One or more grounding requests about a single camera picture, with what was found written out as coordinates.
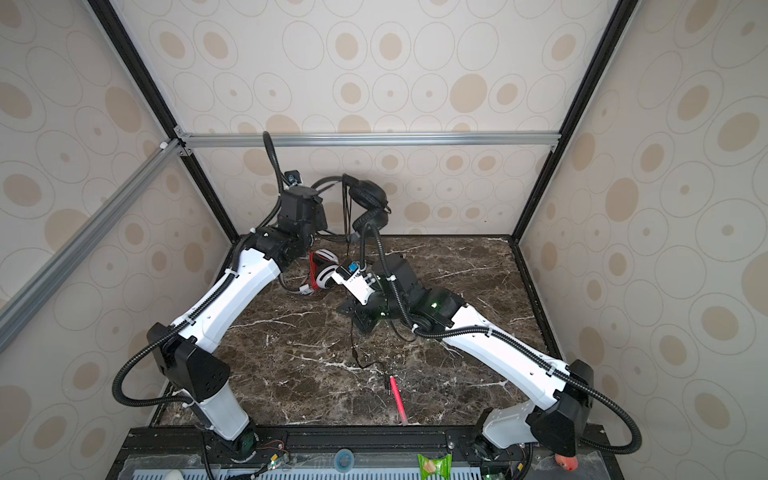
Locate black headphone cable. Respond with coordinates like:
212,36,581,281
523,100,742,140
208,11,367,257
341,179,391,391

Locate white black headphones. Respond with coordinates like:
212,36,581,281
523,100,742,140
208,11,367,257
278,249,339,295

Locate black blue headphones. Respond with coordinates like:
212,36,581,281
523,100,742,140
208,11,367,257
311,174,391,243

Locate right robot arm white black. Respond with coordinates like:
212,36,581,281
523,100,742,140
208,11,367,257
333,223,643,457

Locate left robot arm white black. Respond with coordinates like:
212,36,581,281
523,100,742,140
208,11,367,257
112,133,327,444

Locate pink marker pen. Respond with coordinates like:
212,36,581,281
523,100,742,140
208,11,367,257
389,376,408,425

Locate blue tape roll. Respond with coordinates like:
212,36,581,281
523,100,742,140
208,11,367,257
333,449,355,474

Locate green snack packet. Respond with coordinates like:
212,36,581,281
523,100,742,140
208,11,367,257
417,454,453,480

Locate red round object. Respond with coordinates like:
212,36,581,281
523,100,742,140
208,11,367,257
554,454,579,471

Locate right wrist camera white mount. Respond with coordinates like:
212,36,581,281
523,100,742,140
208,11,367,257
331,262,374,305

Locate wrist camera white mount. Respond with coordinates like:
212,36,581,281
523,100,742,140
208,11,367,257
331,262,374,305
283,170,303,187

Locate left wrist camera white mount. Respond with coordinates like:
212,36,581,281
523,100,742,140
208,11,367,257
283,170,303,187

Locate aluminium back rail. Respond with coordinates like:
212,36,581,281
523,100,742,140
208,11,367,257
181,131,560,148

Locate aluminium rail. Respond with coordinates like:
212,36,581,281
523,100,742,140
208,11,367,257
181,131,560,148
1,139,181,350

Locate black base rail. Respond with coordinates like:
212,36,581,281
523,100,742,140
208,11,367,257
107,425,623,479

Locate aluminium left rail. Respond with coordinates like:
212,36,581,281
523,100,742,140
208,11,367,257
1,139,181,350

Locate black corner frame post right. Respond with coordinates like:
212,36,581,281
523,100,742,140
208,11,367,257
510,0,639,246

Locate black corner frame post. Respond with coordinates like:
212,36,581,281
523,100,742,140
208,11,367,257
510,0,639,246
87,0,239,243

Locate black corner frame post left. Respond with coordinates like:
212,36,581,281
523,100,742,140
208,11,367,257
87,0,239,243

